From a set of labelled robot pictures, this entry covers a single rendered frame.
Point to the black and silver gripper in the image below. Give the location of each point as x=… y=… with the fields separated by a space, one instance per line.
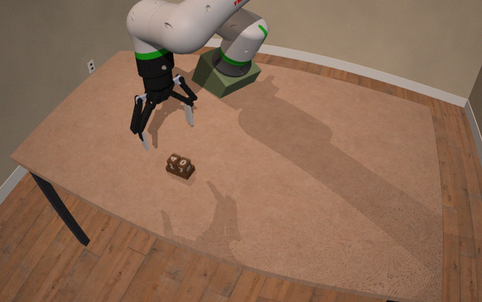
x=155 y=93

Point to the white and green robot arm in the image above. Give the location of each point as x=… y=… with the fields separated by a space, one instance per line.
x=160 y=28

